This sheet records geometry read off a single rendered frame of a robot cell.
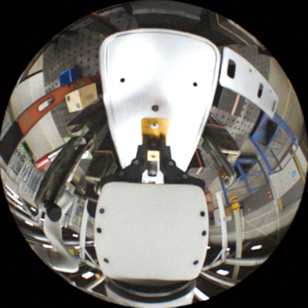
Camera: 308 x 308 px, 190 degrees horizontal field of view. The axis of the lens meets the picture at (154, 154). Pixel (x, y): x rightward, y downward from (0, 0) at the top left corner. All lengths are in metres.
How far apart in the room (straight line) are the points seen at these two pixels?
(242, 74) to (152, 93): 0.21
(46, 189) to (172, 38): 0.30
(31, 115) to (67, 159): 0.10
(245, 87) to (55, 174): 0.39
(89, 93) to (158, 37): 0.15
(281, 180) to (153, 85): 8.07
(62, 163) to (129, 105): 0.16
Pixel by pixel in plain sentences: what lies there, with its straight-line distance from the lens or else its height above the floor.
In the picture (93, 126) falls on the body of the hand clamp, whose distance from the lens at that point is 0.23.
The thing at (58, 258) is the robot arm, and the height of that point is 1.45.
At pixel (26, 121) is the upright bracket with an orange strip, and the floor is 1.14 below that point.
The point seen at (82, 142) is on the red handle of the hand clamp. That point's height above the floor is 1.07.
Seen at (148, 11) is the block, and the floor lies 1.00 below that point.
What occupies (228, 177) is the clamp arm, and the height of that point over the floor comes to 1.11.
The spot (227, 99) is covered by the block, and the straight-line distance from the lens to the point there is 0.27.
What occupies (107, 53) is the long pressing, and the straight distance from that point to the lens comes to 0.21.
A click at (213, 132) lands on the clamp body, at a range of 0.30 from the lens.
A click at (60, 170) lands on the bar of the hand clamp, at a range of 0.19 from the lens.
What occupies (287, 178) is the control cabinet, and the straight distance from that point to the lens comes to 7.96.
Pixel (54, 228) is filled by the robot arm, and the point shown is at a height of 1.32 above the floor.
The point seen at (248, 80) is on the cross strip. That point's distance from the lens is 0.28.
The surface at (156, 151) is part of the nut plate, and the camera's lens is 0.17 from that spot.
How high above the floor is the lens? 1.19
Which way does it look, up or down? 43 degrees down
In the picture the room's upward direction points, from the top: 178 degrees counter-clockwise
